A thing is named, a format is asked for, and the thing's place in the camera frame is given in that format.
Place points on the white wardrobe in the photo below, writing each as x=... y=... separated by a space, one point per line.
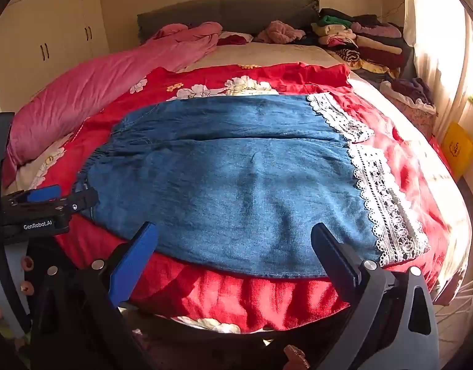
x=47 y=27

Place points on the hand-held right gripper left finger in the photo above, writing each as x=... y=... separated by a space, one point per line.
x=138 y=262

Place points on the pink quilt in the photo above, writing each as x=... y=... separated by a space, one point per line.
x=86 y=92

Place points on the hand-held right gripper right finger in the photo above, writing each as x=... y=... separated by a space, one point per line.
x=336 y=254

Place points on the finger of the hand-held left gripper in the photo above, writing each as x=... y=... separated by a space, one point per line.
x=45 y=193
x=82 y=199

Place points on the person's left hand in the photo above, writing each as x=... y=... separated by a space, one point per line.
x=26 y=264

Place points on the cream curtain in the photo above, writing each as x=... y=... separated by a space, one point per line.
x=432 y=46

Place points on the pink fluffy cloth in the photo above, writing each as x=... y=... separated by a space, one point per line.
x=278 y=31

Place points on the yellow box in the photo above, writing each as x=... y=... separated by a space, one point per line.
x=456 y=148

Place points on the pink frilled laundry basket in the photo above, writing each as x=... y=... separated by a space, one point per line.
x=413 y=117

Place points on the dark red cloth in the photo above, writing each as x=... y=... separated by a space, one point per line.
x=232 y=40

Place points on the grey headboard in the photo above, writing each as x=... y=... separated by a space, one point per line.
x=240 y=11

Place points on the red floral blanket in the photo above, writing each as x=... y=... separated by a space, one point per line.
x=259 y=300

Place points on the pile of folded clothes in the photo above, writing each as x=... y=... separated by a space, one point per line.
x=375 y=46

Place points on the dark purple clothes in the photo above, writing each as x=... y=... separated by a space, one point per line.
x=411 y=88

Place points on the blue denim lace-trimmed pants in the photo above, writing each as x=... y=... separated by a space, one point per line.
x=228 y=185

